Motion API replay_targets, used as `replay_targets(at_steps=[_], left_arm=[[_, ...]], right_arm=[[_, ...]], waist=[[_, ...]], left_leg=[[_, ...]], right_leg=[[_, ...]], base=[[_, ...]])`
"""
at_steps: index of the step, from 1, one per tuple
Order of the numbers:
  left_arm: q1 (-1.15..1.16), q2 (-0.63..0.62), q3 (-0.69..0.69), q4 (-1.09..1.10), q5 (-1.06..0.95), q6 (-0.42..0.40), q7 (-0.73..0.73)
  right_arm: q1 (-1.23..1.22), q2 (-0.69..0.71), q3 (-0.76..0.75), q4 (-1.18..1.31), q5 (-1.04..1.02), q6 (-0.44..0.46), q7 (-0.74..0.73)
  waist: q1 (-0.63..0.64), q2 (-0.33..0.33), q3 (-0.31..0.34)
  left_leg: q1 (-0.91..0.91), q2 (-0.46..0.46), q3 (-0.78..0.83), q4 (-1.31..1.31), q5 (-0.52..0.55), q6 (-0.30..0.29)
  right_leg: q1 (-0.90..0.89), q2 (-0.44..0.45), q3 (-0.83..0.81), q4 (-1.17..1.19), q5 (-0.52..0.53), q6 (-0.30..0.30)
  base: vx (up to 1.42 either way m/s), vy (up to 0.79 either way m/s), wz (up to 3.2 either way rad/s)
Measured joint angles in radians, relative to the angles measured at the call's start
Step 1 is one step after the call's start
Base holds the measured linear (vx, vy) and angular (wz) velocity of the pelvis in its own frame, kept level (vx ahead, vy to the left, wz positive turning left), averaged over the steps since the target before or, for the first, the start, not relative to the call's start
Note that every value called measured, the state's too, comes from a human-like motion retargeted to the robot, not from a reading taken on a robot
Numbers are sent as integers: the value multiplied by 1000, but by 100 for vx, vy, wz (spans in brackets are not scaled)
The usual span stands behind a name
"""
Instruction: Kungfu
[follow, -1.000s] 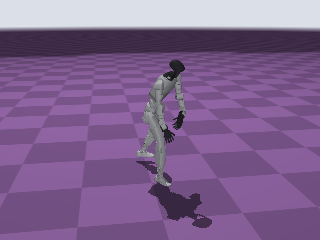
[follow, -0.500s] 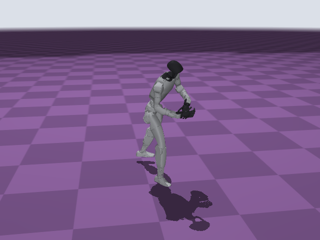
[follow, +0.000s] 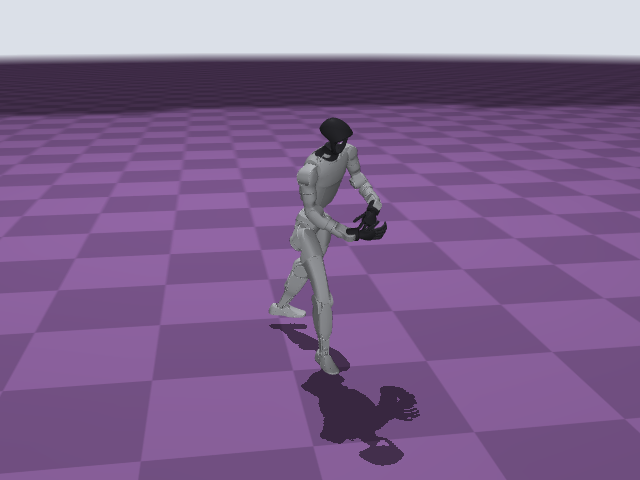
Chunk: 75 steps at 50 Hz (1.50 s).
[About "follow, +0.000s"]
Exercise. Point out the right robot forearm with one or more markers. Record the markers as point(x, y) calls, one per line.
point(332, 226)

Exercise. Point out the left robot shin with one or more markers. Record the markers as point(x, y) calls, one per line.
point(292, 287)

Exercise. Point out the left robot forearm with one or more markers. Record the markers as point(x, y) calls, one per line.
point(366, 190)

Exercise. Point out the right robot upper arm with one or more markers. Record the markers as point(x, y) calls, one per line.
point(307, 178)

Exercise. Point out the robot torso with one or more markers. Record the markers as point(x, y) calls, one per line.
point(330, 174)

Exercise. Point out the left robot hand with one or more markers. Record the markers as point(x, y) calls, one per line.
point(369, 217)

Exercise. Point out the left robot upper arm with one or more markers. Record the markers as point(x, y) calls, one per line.
point(353, 166)

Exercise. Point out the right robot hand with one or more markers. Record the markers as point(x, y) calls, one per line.
point(368, 233)

